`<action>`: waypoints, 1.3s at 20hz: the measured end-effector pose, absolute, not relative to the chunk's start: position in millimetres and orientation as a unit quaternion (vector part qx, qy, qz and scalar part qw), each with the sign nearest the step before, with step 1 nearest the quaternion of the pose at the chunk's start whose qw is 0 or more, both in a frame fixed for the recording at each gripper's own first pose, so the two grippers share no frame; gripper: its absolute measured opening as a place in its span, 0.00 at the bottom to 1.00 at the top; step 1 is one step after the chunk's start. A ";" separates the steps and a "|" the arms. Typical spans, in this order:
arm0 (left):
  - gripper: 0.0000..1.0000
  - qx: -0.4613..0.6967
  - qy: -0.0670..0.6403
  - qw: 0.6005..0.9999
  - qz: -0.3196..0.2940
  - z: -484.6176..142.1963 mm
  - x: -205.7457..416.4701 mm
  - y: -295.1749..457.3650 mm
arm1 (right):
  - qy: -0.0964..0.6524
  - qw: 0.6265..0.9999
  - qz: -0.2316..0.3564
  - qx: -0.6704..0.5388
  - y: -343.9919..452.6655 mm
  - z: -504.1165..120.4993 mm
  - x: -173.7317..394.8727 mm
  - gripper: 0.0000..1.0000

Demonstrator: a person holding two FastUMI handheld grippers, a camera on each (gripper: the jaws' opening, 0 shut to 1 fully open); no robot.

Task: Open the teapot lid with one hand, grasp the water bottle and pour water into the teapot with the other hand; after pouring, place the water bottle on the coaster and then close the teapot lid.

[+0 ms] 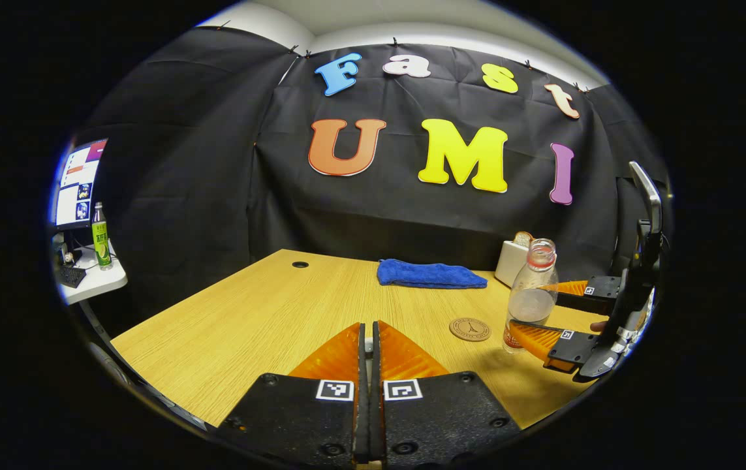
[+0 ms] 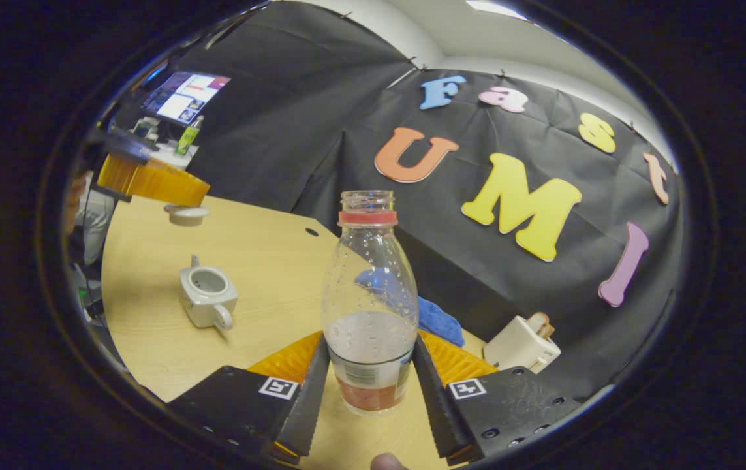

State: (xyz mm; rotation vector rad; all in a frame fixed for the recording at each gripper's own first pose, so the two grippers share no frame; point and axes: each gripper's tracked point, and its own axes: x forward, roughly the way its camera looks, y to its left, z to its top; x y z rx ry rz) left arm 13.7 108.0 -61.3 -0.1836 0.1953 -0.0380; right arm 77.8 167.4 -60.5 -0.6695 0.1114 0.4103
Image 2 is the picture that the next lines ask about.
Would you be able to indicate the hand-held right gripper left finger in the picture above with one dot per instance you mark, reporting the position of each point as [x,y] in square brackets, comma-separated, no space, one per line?
[307,405]

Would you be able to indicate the blue folded towel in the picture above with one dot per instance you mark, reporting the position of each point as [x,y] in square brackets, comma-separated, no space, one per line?
[441,320]

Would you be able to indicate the computer monitor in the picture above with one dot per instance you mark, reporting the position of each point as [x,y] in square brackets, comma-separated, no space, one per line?
[186,98]

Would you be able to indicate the white ceramic teacup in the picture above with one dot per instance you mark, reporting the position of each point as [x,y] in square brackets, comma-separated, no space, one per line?
[206,303]

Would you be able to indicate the white toaster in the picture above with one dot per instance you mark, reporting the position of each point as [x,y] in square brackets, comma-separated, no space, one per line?
[519,346]

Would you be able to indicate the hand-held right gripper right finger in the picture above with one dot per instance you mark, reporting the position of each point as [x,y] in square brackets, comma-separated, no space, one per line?
[435,411]

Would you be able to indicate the black backdrop cloth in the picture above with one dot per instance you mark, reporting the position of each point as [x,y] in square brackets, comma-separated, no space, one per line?
[451,274]

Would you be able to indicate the green drink bottle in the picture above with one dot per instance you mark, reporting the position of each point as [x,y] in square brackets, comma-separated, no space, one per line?
[188,137]

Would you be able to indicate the toasted bread slice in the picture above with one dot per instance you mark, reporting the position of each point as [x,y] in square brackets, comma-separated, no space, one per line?
[542,323]

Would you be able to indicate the ceiling light panel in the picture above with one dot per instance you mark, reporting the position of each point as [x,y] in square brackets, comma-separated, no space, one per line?
[497,8]

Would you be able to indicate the white side table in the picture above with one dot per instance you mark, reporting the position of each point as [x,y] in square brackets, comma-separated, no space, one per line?
[167,155]

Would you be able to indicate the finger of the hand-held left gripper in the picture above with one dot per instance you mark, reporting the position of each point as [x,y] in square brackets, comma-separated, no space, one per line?
[151,183]

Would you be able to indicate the person's grey clothing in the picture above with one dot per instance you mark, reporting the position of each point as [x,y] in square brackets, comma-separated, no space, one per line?
[98,225]

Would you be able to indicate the clear plastic water bottle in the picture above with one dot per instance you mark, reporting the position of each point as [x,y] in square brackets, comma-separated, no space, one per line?
[369,294]

